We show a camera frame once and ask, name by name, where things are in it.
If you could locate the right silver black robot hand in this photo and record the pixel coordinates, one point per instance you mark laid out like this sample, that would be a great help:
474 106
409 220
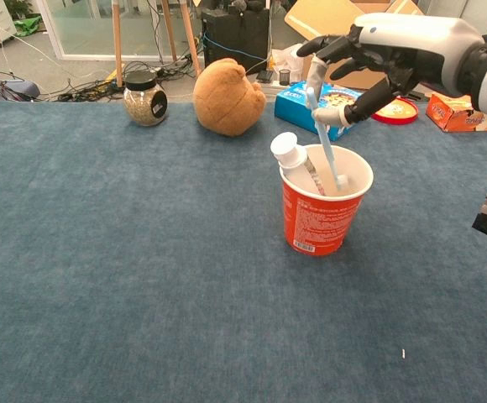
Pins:
420 46

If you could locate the light blue toothbrush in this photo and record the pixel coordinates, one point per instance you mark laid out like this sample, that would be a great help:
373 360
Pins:
328 151

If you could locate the white toothpaste tube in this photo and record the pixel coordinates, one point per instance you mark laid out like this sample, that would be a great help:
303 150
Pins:
287 153

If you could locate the red round lid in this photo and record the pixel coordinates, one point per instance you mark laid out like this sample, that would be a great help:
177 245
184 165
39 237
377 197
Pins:
399 113

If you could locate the orange snack carton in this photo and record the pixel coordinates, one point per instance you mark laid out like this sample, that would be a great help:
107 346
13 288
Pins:
453 113

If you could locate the large open cardboard box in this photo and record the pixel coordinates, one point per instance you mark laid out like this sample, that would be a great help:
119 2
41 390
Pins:
310 19

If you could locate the white plastic bag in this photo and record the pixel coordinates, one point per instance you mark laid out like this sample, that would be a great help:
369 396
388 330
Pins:
287 59

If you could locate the black mesh pen cup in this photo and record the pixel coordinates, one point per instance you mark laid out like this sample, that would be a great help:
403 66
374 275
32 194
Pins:
284 77

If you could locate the blue cookie box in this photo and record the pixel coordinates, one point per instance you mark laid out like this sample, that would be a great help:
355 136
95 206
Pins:
294 107

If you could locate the black computer tower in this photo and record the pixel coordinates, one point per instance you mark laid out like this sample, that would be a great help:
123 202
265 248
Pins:
235 33

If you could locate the brown plush toy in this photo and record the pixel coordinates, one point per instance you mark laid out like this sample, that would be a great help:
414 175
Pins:
226 101

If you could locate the red paper cup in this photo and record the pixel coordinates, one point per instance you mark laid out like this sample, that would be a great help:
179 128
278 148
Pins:
319 222

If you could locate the wooden easel leg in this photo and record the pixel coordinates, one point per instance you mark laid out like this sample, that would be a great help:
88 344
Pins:
117 42
169 29
190 38

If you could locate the glass jar with black lid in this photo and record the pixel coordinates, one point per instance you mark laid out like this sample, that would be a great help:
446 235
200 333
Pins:
145 105

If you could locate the green bag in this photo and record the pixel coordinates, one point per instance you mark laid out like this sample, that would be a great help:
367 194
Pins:
27 26

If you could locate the dark blue rounded base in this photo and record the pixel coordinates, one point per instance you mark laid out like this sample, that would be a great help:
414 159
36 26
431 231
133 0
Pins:
17 88

